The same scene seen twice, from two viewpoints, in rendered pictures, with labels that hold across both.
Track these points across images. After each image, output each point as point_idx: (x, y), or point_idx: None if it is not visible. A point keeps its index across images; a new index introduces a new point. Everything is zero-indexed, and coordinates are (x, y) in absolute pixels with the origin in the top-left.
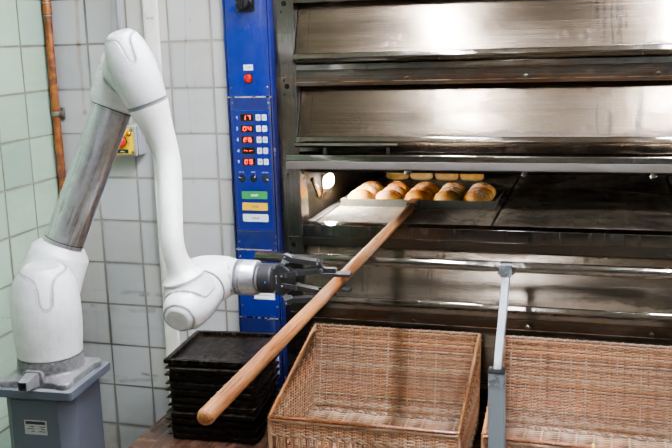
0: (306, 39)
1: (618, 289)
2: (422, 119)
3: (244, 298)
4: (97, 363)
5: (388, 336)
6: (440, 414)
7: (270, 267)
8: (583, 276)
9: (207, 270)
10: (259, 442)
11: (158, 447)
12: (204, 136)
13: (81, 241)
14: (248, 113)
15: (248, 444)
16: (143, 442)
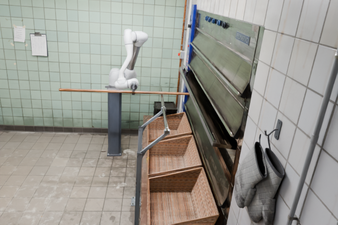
0: (194, 38)
1: (202, 137)
2: (197, 68)
3: (182, 99)
4: (119, 90)
5: (186, 122)
6: (185, 147)
7: (132, 84)
8: (202, 129)
9: (128, 80)
10: (157, 127)
11: (149, 117)
12: None
13: (129, 68)
14: (187, 54)
15: (155, 126)
16: (150, 116)
